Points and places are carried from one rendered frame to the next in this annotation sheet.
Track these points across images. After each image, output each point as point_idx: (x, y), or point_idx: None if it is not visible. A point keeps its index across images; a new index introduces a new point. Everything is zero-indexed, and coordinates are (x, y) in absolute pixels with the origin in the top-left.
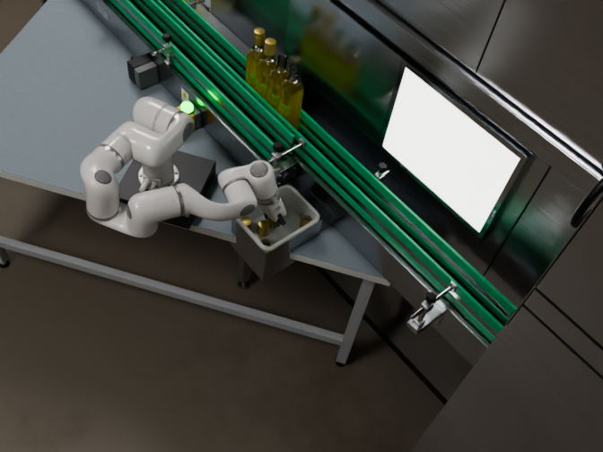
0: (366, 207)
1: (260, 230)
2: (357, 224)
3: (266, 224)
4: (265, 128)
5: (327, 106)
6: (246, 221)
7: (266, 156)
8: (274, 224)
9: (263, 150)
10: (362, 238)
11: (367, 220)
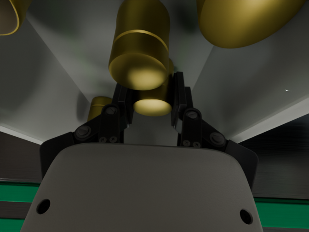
0: (17, 221)
1: (127, 36)
2: (26, 171)
3: (128, 81)
4: (305, 203)
5: None
6: (247, 16)
7: (277, 213)
8: (121, 89)
9: (298, 226)
10: (14, 150)
11: (18, 189)
